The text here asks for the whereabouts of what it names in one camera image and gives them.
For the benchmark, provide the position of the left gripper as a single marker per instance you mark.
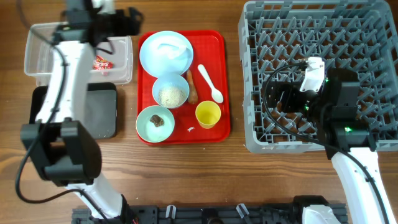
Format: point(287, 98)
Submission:
point(122, 18)

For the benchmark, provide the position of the yellow plastic cup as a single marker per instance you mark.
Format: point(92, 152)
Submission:
point(208, 113)

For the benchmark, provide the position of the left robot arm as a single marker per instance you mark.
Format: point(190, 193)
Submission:
point(59, 146)

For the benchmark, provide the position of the pile of white rice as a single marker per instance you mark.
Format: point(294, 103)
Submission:
point(171, 97)

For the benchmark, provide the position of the brown food lump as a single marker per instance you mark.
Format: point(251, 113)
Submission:
point(157, 120)

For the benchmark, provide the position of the grey dishwasher rack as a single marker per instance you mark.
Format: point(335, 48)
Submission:
point(357, 35)

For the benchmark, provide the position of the red snack wrapper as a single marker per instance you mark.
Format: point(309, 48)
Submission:
point(101, 63)

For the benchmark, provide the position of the small light blue bowl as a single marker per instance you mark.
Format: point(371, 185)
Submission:
point(167, 81)

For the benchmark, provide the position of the black plastic tray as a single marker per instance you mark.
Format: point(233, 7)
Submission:
point(102, 112)

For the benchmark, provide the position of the red serving tray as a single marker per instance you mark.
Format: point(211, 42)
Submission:
point(209, 50)

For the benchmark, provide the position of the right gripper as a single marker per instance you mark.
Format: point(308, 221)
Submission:
point(291, 90)

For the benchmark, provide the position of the large light blue plate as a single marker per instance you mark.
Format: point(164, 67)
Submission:
point(158, 65)

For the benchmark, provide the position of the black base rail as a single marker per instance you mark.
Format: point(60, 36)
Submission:
point(275, 213)

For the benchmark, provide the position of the clear plastic bin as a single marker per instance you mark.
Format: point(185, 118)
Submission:
point(38, 61)

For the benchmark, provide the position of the white plastic spoon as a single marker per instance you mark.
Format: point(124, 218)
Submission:
point(215, 93)

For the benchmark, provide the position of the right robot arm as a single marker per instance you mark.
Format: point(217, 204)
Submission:
point(328, 99)

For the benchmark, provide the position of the mint green bowl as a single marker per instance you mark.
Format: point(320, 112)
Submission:
point(147, 131)

